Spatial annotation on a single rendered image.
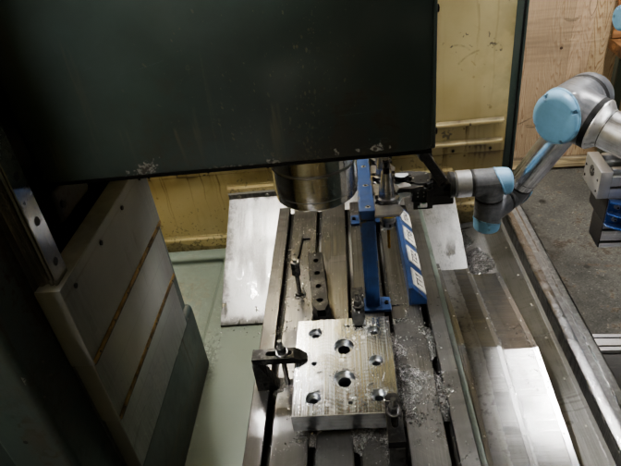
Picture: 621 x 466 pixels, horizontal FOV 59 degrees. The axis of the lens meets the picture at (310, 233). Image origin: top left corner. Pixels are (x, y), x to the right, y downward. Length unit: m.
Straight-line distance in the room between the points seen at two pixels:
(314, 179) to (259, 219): 1.24
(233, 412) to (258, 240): 0.70
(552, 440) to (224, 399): 0.92
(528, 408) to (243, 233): 1.19
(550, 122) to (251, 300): 1.18
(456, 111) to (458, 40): 0.25
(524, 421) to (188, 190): 1.48
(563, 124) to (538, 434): 0.76
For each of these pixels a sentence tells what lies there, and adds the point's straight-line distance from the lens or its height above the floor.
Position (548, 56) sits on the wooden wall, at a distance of 3.87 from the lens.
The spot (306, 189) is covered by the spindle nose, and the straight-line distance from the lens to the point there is 0.97.
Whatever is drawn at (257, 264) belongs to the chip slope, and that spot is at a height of 0.72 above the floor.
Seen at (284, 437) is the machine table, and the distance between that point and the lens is 1.31.
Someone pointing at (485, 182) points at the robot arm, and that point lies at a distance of 1.55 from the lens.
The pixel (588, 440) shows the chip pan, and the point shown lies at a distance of 1.64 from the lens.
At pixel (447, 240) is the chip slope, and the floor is 0.74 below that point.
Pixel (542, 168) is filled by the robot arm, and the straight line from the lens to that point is 1.61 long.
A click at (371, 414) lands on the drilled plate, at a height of 0.98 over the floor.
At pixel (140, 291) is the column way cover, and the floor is 1.19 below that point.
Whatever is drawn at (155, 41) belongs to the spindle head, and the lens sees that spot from 0.86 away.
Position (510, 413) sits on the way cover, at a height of 0.74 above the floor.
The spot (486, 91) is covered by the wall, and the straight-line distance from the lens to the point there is 2.12.
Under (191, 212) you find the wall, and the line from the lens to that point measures 2.35.
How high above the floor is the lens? 1.96
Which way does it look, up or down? 34 degrees down
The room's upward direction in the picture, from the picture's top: 8 degrees counter-clockwise
